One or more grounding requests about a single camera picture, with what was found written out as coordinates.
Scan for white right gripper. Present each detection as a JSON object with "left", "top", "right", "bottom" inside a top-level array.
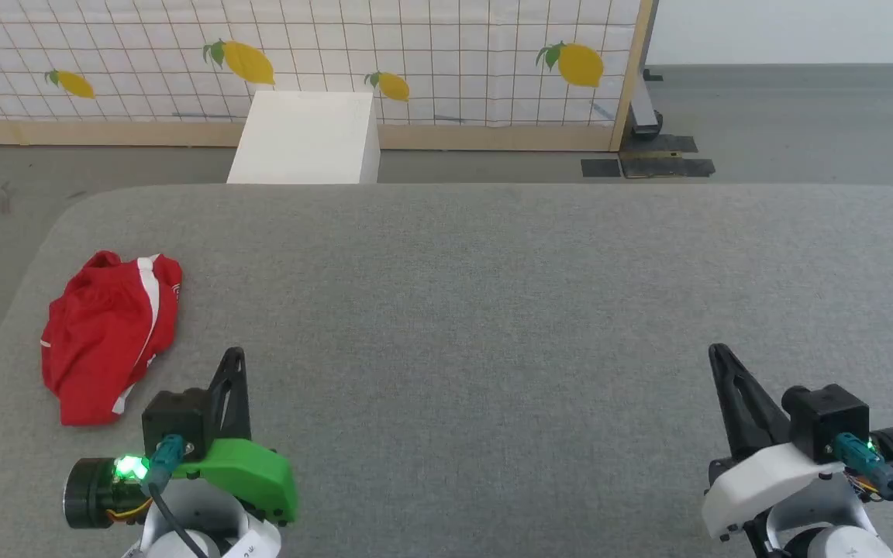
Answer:
[{"left": 701, "top": 343, "right": 846, "bottom": 541}]

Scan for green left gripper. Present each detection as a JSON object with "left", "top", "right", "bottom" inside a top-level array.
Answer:
[{"left": 174, "top": 347, "right": 298, "bottom": 525}]

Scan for lemon print partition screen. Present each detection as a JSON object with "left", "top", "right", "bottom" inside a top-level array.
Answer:
[{"left": 0, "top": 0, "right": 655, "bottom": 152}]

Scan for large black floor mat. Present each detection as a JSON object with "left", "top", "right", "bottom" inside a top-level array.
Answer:
[{"left": 620, "top": 136, "right": 716, "bottom": 180}]

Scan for white paper label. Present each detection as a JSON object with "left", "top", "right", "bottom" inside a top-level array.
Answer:
[{"left": 228, "top": 525, "right": 282, "bottom": 558}]

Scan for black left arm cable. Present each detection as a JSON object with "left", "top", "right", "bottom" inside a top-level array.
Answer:
[{"left": 144, "top": 434, "right": 211, "bottom": 558}]

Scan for metal stand foot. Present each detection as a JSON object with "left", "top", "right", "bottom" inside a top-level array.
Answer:
[{"left": 628, "top": 68, "right": 665, "bottom": 141}]

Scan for black left gripper motor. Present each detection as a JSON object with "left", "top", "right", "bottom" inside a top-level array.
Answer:
[{"left": 62, "top": 456, "right": 151, "bottom": 531}]

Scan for white box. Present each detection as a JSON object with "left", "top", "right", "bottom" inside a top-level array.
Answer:
[{"left": 227, "top": 91, "right": 381, "bottom": 185}]

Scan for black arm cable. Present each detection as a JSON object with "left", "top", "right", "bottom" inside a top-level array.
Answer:
[
  {"left": 144, "top": 434, "right": 211, "bottom": 558},
  {"left": 833, "top": 432, "right": 893, "bottom": 539}
]

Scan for grey fabric sofa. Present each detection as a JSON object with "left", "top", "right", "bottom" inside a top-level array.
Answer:
[{"left": 0, "top": 184, "right": 893, "bottom": 558}]

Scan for red shorts with white trim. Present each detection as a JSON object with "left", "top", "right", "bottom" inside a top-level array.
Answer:
[{"left": 40, "top": 250, "right": 183, "bottom": 427}]

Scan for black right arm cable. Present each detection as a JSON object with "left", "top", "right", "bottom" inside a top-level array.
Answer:
[{"left": 833, "top": 432, "right": 893, "bottom": 539}]

